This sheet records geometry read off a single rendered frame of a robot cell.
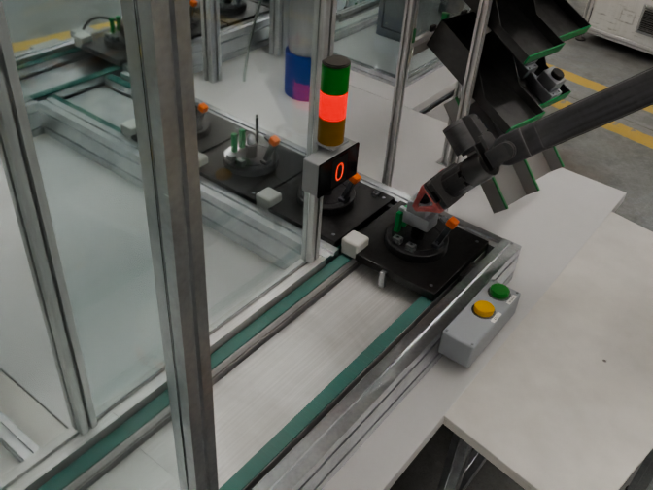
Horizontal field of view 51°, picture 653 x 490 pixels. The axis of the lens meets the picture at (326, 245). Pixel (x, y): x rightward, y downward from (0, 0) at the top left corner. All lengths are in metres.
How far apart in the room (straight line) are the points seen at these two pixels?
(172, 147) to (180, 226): 0.07
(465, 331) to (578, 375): 0.27
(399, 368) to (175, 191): 0.83
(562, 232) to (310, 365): 0.85
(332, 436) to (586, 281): 0.83
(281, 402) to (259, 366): 0.10
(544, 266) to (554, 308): 0.15
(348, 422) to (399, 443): 0.15
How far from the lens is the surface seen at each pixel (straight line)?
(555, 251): 1.81
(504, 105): 1.62
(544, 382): 1.46
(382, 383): 1.24
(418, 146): 2.13
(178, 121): 0.49
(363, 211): 1.61
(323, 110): 1.24
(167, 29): 0.45
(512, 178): 1.72
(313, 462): 1.13
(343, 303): 1.44
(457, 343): 1.35
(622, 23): 5.73
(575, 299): 1.68
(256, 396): 1.26
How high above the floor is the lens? 1.89
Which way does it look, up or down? 38 degrees down
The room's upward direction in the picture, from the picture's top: 5 degrees clockwise
